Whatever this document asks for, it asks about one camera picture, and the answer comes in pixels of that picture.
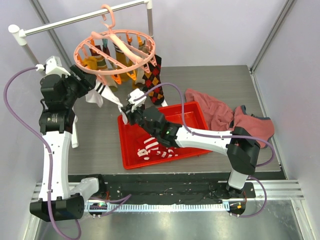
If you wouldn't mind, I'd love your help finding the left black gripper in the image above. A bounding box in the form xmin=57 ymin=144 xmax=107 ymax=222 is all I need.
xmin=59 ymin=65 xmax=96 ymax=107

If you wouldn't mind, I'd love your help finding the white black striped sock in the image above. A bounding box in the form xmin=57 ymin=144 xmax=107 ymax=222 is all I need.
xmin=85 ymin=89 xmax=103 ymax=108
xmin=94 ymin=80 xmax=128 ymax=124

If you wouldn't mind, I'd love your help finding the red white striped sock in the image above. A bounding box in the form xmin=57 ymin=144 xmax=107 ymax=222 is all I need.
xmin=136 ymin=134 xmax=160 ymax=156
xmin=156 ymin=147 xmax=178 ymax=159

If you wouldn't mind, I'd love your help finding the red santa sock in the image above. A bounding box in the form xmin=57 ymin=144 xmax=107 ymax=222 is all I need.
xmin=137 ymin=148 xmax=150 ymax=161

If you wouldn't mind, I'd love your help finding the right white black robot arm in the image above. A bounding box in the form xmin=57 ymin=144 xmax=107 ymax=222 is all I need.
xmin=120 ymin=104 xmax=260 ymax=198

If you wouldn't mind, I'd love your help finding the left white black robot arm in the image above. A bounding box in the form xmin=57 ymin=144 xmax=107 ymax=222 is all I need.
xmin=29 ymin=65 xmax=107 ymax=222

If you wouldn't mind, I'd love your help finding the pink round clip hanger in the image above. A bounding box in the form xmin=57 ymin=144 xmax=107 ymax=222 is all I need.
xmin=73 ymin=4 xmax=157 ymax=85

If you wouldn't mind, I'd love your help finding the red plastic tray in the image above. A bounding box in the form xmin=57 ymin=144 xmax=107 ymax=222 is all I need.
xmin=117 ymin=101 xmax=210 ymax=170

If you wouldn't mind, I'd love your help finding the beige brown striped sock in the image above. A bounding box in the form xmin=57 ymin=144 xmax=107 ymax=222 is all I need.
xmin=89 ymin=44 xmax=118 ymax=92

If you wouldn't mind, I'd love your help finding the black argyle sock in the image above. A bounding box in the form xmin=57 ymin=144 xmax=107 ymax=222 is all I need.
xmin=136 ymin=42 xmax=151 ymax=86
xmin=142 ymin=54 xmax=165 ymax=106

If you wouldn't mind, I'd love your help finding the pink crumpled garment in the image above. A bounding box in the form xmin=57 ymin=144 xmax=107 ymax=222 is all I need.
xmin=185 ymin=88 xmax=275 ymax=142

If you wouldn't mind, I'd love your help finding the white clothes rack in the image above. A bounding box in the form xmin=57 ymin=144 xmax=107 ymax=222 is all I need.
xmin=7 ymin=0 xmax=168 ymax=150

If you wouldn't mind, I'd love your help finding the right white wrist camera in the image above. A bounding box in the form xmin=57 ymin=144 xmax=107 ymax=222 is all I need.
xmin=127 ymin=88 xmax=147 ymax=113

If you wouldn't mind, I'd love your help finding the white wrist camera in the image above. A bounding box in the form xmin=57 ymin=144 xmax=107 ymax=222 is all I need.
xmin=127 ymin=88 xmax=147 ymax=113
xmin=35 ymin=56 xmax=71 ymax=77

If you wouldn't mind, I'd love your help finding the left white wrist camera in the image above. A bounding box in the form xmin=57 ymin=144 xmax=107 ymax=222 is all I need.
xmin=35 ymin=56 xmax=71 ymax=77

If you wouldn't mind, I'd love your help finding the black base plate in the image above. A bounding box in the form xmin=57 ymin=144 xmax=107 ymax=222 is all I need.
xmin=103 ymin=173 xmax=256 ymax=205

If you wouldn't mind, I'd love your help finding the white slotted cable duct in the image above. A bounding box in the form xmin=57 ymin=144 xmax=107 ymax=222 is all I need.
xmin=84 ymin=201 xmax=230 ymax=213

